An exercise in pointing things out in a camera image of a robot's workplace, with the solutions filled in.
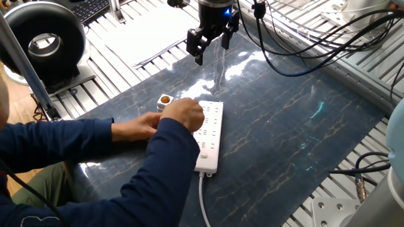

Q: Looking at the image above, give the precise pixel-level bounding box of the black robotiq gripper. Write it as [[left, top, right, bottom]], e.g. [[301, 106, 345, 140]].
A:
[[186, 2, 241, 66]]

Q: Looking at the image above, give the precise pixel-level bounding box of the white plug-in bulb holder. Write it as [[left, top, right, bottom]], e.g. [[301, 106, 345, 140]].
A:
[[157, 93, 175, 114]]

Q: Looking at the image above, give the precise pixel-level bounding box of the white power strip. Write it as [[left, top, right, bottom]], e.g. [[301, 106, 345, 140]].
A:
[[193, 100, 224, 175]]

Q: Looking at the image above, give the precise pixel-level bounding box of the navy sleeved right forearm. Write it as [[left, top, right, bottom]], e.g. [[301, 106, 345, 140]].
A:
[[47, 118, 201, 227]]

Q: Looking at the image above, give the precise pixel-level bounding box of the navy sleeved left forearm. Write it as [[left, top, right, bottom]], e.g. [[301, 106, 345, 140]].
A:
[[0, 117, 115, 174]]

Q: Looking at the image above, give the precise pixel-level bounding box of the person's right hand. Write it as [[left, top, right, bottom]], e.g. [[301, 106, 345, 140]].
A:
[[160, 97, 206, 134]]

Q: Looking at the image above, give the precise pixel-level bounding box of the person's left hand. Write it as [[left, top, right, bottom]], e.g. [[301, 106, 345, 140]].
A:
[[111, 112, 162, 143]]

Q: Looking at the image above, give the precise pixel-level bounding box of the dark marble pattern mat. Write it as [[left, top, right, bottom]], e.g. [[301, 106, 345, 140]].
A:
[[61, 21, 388, 227]]

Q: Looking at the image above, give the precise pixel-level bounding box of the black computer keyboard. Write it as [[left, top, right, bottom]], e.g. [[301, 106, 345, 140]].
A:
[[71, 0, 111, 25]]

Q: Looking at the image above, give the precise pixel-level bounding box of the slanted aluminium pole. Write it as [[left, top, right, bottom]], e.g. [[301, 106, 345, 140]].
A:
[[0, 12, 63, 122]]

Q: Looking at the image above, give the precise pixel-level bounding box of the grey robot mounting plate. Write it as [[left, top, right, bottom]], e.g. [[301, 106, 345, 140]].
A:
[[311, 197, 361, 227]]

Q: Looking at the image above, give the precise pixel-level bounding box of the green trousered leg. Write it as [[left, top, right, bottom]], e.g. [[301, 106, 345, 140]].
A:
[[12, 162, 76, 209]]

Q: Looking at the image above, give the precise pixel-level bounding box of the black cable clamp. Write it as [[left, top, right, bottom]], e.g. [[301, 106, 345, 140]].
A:
[[251, 1, 266, 20]]

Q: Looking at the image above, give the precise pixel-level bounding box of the dark blue robot cable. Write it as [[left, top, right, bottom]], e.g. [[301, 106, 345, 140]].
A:
[[254, 15, 404, 78]]

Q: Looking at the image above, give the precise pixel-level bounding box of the short aluminium bracket post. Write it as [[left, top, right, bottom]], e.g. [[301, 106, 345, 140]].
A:
[[109, 0, 126, 24]]

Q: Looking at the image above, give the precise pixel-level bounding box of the grey device base plate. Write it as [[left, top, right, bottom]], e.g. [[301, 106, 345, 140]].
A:
[[30, 61, 97, 97]]

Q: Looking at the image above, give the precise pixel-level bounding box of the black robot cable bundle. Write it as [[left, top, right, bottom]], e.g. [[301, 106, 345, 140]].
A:
[[236, 0, 404, 78]]

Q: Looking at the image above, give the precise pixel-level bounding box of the black round ring device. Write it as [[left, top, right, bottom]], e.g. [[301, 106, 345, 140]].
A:
[[0, 1, 86, 88]]

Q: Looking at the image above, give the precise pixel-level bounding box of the white power strip cable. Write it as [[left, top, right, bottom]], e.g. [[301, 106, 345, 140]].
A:
[[198, 172, 211, 227]]

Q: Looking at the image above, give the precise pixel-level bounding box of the black cable with metal plug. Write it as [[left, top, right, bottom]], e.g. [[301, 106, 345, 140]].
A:
[[328, 151, 392, 203]]

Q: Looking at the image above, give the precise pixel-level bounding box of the thin black cord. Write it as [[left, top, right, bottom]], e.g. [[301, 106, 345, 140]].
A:
[[0, 158, 69, 227]]

